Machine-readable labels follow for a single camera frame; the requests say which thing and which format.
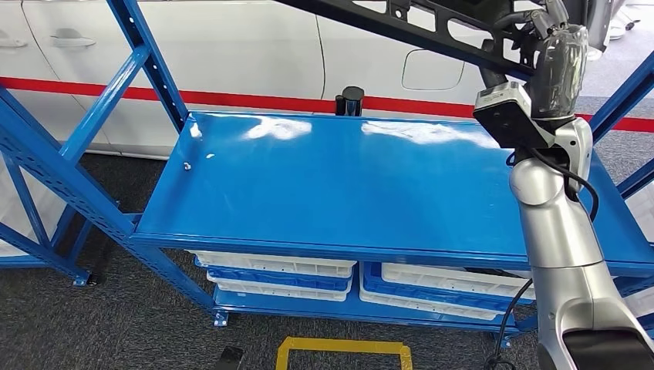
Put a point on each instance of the white plastic bin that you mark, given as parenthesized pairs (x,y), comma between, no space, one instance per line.
(641,304)

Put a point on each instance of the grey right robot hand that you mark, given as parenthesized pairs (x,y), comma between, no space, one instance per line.
(559,71)

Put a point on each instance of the yellow floor tape square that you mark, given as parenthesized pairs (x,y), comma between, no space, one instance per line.
(337,346)

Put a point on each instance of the black robot foot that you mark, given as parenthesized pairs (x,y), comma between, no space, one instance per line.
(229,359)

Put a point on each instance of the black cylindrical post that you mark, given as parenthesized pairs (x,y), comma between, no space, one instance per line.
(351,99)

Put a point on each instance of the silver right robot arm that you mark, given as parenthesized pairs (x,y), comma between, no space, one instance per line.
(562,245)

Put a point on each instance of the white car with red stripe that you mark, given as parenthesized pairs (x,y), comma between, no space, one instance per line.
(230,46)

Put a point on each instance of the black plastic bracket panel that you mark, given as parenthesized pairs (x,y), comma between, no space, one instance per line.
(434,38)

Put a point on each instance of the black curved bracket part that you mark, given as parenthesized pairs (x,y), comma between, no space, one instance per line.
(490,272)

